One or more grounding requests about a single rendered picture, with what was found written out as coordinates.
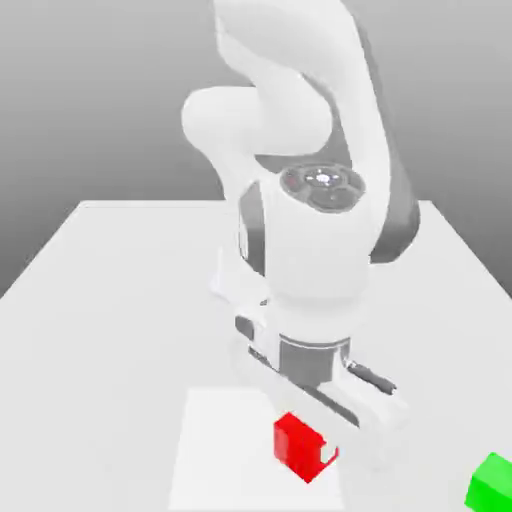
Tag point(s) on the small green cube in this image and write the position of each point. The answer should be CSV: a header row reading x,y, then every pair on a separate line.
x,y
492,488

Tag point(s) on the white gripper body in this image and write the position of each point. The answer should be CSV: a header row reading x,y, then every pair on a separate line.
x,y
320,416

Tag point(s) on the small red cube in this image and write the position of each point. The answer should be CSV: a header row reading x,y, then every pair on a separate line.
x,y
296,444

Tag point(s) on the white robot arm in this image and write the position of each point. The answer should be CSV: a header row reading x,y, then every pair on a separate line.
x,y
316,248

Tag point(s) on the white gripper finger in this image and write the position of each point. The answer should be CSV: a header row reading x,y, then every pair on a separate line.
x,y
326,454

